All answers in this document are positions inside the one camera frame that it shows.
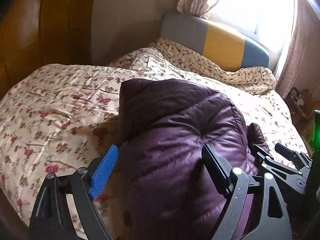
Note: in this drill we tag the brown wooden wardrobe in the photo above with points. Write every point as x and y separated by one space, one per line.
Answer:
35 33

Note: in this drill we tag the grey yellow blue headboard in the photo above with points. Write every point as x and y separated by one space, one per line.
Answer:
219 43

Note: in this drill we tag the purple quilted down jacket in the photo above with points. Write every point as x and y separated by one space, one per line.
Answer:
168 193

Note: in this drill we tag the pink right curtain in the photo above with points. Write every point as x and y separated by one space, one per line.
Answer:
301 66

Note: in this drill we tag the cluttered wooden side table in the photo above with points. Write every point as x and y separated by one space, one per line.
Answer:
302 109

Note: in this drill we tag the window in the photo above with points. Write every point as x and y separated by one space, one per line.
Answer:
268 22

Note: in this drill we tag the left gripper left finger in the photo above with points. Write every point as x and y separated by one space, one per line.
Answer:
51 219

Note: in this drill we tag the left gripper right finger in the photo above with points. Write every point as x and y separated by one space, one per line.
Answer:
254 208

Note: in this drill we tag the small-flower folded blanket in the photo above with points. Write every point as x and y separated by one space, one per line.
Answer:
254 80

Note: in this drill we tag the floral bed quilt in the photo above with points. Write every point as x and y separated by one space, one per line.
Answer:
61 117

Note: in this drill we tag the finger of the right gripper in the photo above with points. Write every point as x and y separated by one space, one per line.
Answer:
265 163
299 159

